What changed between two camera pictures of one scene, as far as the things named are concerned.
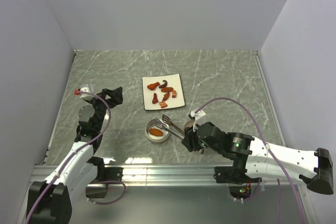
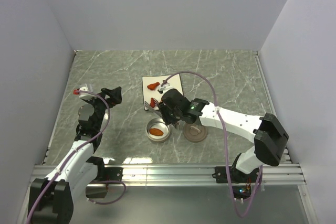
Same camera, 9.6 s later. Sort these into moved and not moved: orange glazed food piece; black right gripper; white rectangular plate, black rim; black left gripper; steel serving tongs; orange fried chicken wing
Moved: black right gripper; steel serving tongs
Not moved: orange glazed food piece; orange fried chicken wing; black left gripper; white rectangular plate, black rim
